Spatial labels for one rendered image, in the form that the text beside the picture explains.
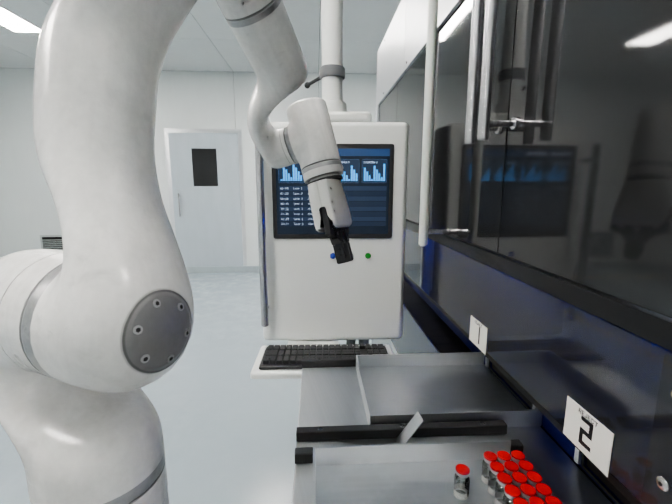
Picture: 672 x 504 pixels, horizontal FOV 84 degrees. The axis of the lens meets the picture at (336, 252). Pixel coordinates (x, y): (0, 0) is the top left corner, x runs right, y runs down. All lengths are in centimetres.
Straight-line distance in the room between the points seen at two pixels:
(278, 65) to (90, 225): 42
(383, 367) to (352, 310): 36
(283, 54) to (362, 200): 69
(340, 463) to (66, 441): 43
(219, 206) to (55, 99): 560
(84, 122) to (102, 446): 29
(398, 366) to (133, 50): 87
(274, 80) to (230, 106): 535
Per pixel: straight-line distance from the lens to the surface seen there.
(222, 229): 600
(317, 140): 76
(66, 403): 48
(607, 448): 62
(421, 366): 104
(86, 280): 34
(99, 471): 45
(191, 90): 621
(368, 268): 129
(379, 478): 71
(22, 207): 725
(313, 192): 74
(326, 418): 83
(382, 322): 136
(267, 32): 65
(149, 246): 37
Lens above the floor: 135
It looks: 10 degrees down
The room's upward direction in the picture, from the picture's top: straight up
